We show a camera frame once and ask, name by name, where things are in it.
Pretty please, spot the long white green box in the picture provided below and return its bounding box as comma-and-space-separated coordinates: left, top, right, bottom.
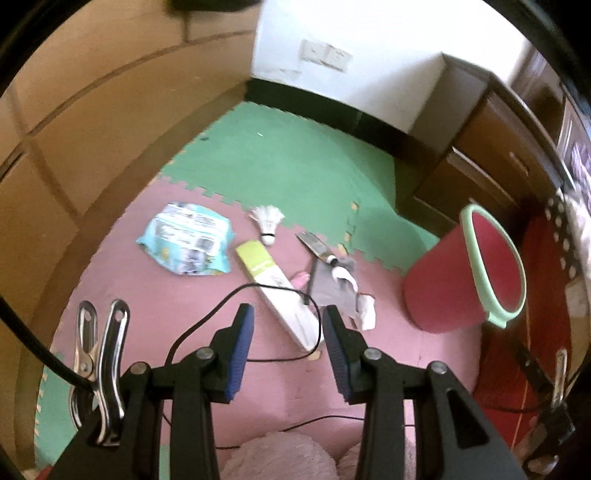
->
235, 240, 324, 352

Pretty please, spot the pink foam floor mat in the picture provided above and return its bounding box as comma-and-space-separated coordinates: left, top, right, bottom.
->
48, 173, 490, 480

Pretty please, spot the cream printed sheet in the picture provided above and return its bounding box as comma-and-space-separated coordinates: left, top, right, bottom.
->
566, 277, 589, 324

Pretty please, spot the dark wooden nightstand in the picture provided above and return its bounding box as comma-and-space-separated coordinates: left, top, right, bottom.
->
411, 53, 573, 232

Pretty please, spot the thick black cable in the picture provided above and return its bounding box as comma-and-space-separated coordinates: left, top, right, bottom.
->
0, 295, 93, 398

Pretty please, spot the green foam floor mat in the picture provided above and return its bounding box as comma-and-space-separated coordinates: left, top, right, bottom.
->
159, 102, 439, 273
34, 351, 171, 480

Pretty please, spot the metal spring clip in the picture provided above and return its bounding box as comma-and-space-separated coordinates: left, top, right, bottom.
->
69, 299, 130, 448
551, 348, 570, 409

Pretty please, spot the red bucket with green rim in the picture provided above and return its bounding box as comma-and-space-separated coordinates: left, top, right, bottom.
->
403, 203, 527, 334

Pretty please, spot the white plastic geared device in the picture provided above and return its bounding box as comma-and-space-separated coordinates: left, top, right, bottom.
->
307, 256, 361, 324

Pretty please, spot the light wooden wardrobe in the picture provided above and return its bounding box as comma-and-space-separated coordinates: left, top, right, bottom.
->
0, 0, 264, 462

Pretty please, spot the person's right leg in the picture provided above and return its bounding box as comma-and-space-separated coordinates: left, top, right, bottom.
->
337, 425, 416, 480

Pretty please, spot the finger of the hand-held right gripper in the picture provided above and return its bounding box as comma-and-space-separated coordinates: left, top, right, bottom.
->
505, 330, 557, 411

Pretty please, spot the white badminton shuttlecock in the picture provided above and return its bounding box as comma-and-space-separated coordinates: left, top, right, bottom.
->
249, 205, 284, 246

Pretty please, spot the red patterned bed cover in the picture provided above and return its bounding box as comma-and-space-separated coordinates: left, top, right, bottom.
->
471, 217, 583, 444

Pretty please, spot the brown polka dot fabric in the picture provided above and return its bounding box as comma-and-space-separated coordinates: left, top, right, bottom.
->
545, 189, 583, 282

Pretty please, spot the white wall power socket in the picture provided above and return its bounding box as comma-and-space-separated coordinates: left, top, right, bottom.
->
323, 45, 354, 72

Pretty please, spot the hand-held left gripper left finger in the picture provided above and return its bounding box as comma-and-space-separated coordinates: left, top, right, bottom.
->
55, 302, 256, 480

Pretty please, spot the black bag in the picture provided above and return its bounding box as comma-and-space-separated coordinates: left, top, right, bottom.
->
166, 0, 264, 14

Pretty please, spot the white wall plate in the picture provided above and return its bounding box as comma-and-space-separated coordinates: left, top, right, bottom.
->
300, 39, 328, 65

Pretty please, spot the thin black cable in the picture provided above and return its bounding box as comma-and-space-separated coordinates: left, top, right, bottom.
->
215, 413, 365, 450
166, 285, 324, 367

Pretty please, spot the white tissue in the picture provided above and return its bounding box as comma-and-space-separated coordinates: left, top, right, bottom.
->
353, 294, 377, 332

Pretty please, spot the dark wooden drawer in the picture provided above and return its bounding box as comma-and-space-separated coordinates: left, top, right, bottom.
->
455, 90, 555, 195
413, 148, 518, 222

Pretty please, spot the blue wet wipes packet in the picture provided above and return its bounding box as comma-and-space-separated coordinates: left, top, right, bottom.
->
135, 202, 232, 277

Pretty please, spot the dark wooden headboard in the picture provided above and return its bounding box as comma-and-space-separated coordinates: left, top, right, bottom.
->
512, 46, 591, 185

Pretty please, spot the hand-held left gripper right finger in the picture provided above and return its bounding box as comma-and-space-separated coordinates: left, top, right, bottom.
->
321, 305, 527, 480

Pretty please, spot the dark brush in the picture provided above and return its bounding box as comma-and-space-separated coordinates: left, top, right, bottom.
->
295, 231, 342, 268

